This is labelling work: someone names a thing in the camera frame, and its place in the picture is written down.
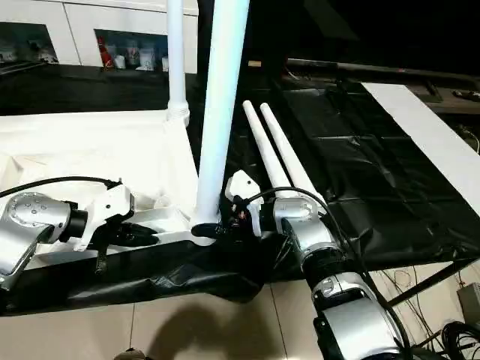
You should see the white plastic table top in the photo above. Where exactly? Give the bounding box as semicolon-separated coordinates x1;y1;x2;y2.
0;108;227;268

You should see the white plastic table leg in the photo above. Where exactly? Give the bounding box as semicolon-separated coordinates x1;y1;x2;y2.
241;100;293;188
165;0;189;122
259;102;328;215
190;0;251;241

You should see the black glossy mat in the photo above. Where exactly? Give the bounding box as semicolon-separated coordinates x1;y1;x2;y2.
0;61;480;318

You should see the black metal stand bar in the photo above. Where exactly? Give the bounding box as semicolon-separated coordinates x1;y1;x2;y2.
385;257;470;308

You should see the flat white board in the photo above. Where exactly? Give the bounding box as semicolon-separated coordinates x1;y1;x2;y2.
361;82;480;221

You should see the white glass-door cabinet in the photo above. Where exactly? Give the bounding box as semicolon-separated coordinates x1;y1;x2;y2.
0;0;200;75

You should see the grey flat box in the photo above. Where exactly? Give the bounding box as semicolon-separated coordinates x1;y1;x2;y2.
456;280;480;324

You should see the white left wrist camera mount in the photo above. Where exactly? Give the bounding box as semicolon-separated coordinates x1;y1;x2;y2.
73;178;137;253

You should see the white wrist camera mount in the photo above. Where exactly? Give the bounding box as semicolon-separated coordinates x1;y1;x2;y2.
223;169;264;238
73;178;137;253

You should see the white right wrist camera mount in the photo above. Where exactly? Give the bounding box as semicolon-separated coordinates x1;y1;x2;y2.
223;169;264;238

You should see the black left wrist camera cable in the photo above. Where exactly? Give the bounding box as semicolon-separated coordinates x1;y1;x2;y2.
0;175;124;199

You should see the long black metal rail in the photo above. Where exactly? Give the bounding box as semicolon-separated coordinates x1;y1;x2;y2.
286;57;480;83

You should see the black cable coil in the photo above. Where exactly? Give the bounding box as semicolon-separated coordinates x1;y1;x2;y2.
441;319;480;360

